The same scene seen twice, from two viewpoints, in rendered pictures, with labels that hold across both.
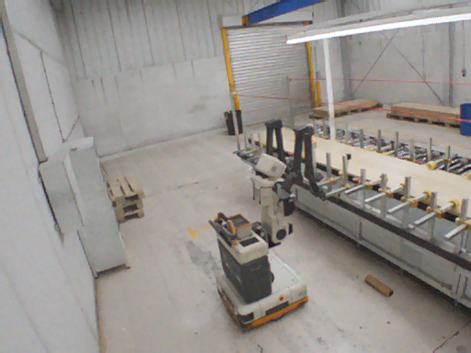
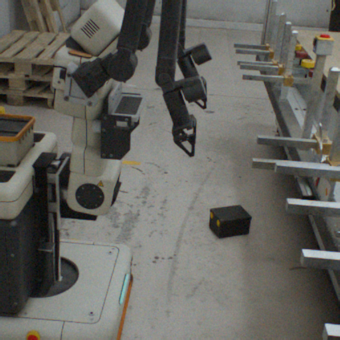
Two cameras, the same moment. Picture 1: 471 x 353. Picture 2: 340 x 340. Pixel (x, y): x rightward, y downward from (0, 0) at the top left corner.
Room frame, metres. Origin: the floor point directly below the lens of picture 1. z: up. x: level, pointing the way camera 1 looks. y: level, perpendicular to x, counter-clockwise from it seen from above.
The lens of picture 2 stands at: (0.97, -1.21, 1.63)
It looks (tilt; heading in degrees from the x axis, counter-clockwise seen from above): 25 degrees down; 23
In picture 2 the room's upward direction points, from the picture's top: 4 degrees clockwise
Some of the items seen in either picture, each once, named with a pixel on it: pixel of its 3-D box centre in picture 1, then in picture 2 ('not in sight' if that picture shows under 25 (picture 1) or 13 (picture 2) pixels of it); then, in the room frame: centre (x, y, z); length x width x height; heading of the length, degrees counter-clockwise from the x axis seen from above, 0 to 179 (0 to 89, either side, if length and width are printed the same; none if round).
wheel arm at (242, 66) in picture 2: not in sight; (274, 69); (4.22, -0.49, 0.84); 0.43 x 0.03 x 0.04; 111
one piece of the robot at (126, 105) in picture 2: (280, 199); (119, 117); (2.52, -0.34, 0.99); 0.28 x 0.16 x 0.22; 21
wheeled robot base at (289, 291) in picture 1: (260, 289); (44, 299); (2.41, -0.07, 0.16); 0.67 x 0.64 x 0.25; 111
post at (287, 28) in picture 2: not in sight; (282, 61); (4.27, -0.52, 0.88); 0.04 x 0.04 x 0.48; 21
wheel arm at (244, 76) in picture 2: not in sight; (279, 80); (3.98, -0.58, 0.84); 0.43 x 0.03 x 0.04; 111
